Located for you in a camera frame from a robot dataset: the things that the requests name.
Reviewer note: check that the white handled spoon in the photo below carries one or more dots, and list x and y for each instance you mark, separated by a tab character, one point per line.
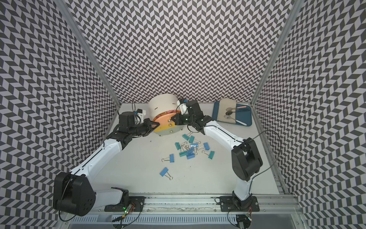
237	121

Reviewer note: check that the orange pink top drawer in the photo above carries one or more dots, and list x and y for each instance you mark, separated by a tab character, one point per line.
165	118

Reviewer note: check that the aluminium corner post left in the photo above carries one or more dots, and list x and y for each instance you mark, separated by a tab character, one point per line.
61	5

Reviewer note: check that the aluminium corner post right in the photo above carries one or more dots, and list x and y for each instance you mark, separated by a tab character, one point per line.
278	47

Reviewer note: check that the green binder clip far right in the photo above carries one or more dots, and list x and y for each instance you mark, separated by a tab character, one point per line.
210	154

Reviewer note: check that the teal handled spoon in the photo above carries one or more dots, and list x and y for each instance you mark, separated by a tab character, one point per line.
237	111

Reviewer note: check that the cream round drawer cabinet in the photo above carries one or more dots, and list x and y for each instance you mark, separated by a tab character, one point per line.
160	104

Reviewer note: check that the aluminium corner post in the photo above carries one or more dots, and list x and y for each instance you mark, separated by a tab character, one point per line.
278	47
61	5

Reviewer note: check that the green binder clip centre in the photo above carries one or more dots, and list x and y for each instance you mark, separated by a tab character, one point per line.
184	153

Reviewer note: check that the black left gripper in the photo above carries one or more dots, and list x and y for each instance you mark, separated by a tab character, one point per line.
149	128

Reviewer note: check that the blue binder clip pile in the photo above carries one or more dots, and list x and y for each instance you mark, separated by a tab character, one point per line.
191	151

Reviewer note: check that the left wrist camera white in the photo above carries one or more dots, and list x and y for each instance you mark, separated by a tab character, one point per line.
139	116

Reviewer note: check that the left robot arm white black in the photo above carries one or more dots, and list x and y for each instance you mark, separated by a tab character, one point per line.
73	192

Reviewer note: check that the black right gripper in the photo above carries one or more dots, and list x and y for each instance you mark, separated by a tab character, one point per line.
178	117

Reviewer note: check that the green binder clip top right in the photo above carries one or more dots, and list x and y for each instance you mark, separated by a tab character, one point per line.
193	140

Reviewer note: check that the pink handled spoon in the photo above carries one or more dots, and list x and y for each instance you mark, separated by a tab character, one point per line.
236	108

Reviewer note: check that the aluminium front rail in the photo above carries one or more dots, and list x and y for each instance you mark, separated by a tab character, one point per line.
179	204

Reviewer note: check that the teal blue tray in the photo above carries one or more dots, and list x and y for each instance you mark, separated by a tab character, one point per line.
245	117

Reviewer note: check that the beige folded cloth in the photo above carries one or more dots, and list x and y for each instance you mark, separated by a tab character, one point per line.
226	105

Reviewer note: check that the green binder clip left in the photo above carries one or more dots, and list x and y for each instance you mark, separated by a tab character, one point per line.
180	146

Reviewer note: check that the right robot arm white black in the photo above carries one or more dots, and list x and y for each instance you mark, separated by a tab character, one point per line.
245	157

